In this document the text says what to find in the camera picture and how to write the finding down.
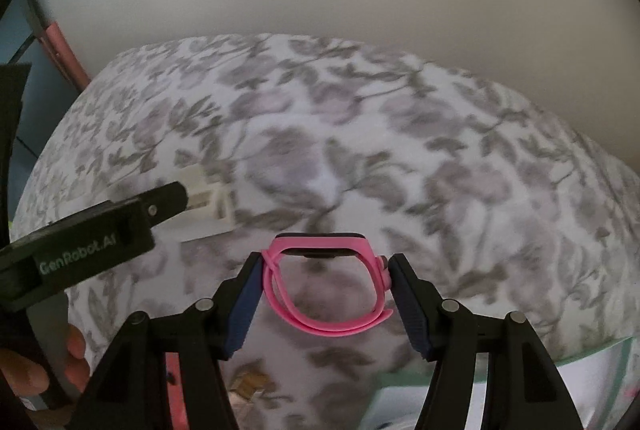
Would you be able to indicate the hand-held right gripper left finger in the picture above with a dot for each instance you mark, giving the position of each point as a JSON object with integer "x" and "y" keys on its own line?
{"x": 245, "y": 305}

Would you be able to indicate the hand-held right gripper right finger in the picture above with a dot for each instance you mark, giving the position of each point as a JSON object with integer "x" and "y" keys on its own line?
{"x": 412, "y": 310}

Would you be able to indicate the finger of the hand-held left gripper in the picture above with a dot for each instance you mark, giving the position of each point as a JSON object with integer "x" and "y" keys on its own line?
{"x": 167, "y": 200}

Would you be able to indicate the white hair claw clip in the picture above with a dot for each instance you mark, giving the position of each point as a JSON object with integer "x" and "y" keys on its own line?
{"x": 205, "y": 200}

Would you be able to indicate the gold rectangular box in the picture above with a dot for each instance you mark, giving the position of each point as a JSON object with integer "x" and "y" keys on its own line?
{"x": 250, "y": 382}

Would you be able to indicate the pink smart watch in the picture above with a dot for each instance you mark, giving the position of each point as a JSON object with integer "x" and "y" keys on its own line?
{"x": 300, "y": 240}

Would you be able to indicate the teal cardboard box lid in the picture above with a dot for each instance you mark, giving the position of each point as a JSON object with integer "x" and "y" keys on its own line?
{"x": 600, "y": 360}

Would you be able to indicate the person's left hand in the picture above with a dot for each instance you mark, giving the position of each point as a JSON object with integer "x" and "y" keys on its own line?
{"x": 75, "y": 350}

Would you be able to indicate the dark cabinet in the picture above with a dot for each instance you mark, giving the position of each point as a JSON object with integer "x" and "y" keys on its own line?
{"x": 45, "y": 109}

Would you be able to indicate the pink board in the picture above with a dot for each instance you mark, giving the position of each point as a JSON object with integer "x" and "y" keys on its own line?
{"x": 62, "y": 52}

